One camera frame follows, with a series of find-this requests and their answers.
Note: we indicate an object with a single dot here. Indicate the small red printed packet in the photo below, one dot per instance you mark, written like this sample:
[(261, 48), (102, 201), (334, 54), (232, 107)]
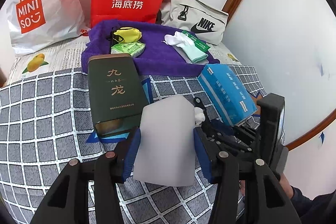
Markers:
[(85, 32)]

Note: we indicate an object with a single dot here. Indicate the yellow fabric pouch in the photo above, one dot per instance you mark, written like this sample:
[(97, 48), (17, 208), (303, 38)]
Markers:
[(128, 33)]

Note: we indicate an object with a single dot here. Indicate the white sock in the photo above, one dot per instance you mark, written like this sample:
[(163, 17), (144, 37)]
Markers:
[(178, 39)]

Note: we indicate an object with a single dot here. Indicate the person's right hand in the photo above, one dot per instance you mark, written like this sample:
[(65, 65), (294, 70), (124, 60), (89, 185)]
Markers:
[(287, 187)]

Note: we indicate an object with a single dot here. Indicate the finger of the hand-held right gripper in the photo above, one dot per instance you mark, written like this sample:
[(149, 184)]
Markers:
[(231, 142), (202, 106)]

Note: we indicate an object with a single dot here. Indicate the white and mint socks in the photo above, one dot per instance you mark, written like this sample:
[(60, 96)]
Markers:
[(181, 54)]

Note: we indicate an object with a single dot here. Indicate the grey fabric bag black logo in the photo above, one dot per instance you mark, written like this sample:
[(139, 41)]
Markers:
[(173, 7)]

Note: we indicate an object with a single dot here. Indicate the green tissue packet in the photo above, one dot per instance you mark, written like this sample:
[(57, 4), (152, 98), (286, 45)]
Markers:
[(128, 48)]

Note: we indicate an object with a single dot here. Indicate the mint green sock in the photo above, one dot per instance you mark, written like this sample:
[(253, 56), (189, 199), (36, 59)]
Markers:
[(195, 53)]

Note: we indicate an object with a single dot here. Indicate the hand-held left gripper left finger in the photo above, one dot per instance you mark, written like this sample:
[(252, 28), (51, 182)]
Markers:
[(132, 150)]

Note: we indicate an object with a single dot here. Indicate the dark green tin box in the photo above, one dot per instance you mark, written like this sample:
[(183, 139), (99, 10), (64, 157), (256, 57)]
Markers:
[(115, 87)]

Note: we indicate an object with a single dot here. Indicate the grey checked blanket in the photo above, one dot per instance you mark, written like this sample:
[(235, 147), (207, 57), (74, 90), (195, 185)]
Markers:
[(52, 121)]

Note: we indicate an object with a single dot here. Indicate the white foam block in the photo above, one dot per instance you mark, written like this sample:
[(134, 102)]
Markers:
[(165, 140)]

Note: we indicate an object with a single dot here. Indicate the small white cloth wad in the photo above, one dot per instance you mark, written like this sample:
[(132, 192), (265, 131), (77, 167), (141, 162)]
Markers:
[(200, 116)]

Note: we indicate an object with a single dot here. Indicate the blue cardboard box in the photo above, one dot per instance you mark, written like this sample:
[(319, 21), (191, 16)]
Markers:
[(225, 92)]

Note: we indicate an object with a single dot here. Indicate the person's right forearm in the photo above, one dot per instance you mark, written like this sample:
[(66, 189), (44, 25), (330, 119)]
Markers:
[(320, 200)]

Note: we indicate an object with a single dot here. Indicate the purple towel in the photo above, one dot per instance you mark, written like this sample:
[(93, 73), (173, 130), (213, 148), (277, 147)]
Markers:
[(157, 56)]

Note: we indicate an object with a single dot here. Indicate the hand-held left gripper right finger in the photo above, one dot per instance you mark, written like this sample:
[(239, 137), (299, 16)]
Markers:
[(203, 153)]

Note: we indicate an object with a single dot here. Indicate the fruit printed bed sheet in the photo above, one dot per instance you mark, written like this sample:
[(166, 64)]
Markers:
[(60, 56)]

